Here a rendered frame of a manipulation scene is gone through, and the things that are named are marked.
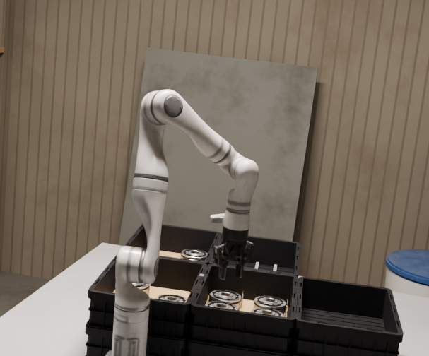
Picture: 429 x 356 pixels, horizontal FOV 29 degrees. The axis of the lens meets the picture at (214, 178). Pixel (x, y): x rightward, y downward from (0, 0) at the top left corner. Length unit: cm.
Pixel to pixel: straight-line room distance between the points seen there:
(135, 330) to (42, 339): 53
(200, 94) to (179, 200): 59
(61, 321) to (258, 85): 209
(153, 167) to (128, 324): 41
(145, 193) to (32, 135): 297
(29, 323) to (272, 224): 196
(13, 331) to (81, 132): 240
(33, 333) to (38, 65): 258
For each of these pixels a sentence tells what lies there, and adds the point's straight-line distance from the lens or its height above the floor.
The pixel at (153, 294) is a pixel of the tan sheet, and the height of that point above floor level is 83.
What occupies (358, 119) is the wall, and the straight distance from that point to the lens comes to 457.
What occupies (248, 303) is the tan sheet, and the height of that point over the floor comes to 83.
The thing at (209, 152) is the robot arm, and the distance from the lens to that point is 226.
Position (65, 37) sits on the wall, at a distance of 493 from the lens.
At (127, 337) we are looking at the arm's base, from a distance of 221.
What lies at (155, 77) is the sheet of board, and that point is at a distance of 457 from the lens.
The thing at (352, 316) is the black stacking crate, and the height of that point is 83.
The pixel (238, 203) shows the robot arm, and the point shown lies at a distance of 234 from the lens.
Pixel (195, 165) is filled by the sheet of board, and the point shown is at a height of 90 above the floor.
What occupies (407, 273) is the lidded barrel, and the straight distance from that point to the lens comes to 399.
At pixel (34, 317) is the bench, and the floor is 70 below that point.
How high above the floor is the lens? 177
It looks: 12 degrees down
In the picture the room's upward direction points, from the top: 6 degrees clockwise
